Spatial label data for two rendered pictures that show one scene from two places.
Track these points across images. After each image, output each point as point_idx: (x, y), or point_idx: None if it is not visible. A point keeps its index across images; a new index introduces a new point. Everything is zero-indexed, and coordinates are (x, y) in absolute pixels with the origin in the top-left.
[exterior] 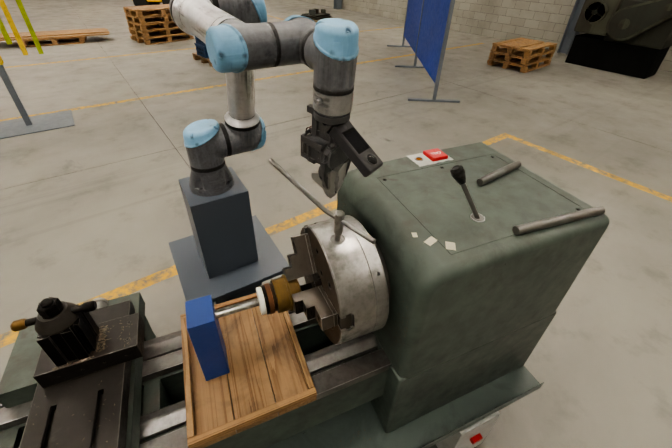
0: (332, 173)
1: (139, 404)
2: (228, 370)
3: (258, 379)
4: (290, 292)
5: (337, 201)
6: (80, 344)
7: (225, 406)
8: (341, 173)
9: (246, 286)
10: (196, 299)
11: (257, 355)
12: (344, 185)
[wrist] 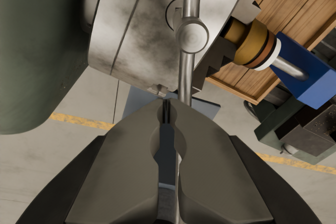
0: (223, 203)
1: (330, 65)
2: (281, 32)
3: (273, 2)
4: (252, 27)
5: (61, 100)
6: None
7: (308, 7)
8: (132, 164)
9: (175, 92)
10: (309, 104)
11: None
12: (36, 114)
